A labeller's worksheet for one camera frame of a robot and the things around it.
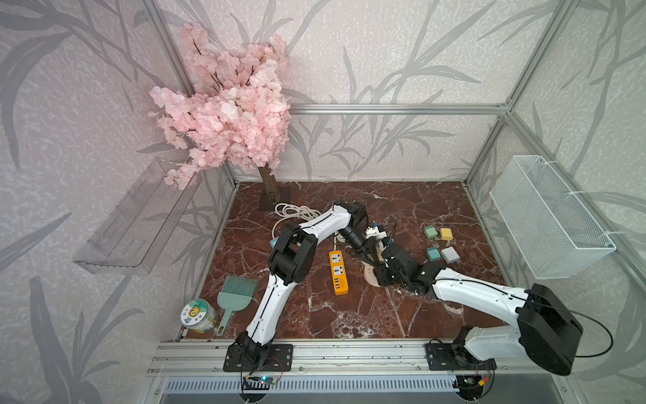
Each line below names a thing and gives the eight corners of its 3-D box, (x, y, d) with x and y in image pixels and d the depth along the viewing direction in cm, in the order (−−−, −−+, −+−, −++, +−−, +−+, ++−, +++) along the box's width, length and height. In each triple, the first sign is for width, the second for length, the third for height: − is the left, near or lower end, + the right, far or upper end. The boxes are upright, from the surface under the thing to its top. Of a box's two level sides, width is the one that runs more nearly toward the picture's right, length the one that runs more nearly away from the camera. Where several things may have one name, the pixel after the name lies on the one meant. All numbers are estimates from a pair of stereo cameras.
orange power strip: (334, 296, 88) (334, 292, 85) (329, 255, 98) (328, 251, 95) (348, 293, 88) (349, 290, 86) (341, 253, 98) (341, 249, 96)
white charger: (449, 266, 95) (451, 263, 93) (440, 253, 99) (442, 249, 96) (459, 262, 96) (461, 259, 94) (449, 249, 100) (452, 246, 97)
